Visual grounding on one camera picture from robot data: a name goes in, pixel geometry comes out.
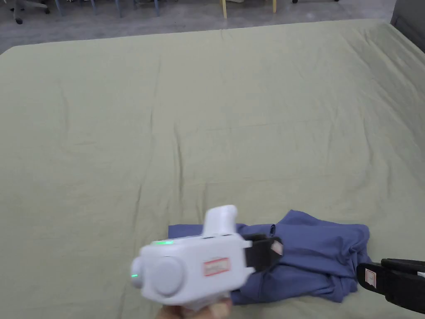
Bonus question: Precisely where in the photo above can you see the white office chair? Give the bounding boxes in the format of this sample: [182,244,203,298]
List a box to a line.
[0,0,51,25]

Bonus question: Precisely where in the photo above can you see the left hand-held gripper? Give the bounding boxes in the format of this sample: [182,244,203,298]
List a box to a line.
[130,205,284,312]

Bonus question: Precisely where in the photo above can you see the blue shirt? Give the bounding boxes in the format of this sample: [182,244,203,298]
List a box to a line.
[167,209,373,304]

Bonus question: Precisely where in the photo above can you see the yellow-legged table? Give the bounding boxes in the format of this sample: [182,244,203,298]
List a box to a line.
[221,0,278,19]

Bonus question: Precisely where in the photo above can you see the bed with pale green sheet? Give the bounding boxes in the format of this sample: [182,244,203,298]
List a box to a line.
[0,18,425,319]

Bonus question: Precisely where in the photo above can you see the person's left hand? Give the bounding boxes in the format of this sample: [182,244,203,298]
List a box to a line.
[155,297,233,319]

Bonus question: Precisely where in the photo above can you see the grey padded headboard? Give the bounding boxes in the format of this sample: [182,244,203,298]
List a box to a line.
[390,0,425,54]

